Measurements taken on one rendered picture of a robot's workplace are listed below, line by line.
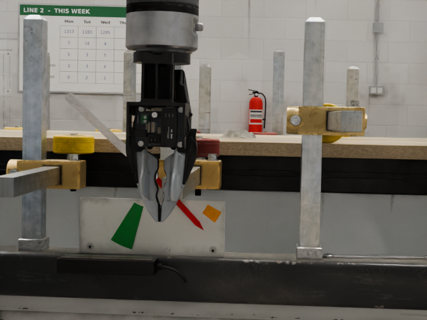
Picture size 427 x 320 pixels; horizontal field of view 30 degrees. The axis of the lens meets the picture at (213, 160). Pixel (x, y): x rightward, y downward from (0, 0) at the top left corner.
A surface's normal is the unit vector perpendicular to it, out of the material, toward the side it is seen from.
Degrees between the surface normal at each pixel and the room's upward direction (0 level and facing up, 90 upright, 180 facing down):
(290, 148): 90
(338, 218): 90
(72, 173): 90
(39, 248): 90
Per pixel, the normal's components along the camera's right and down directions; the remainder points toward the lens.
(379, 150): -0.07, 0.05
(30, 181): 1.00, 0.02
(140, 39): -0.55, 0.03
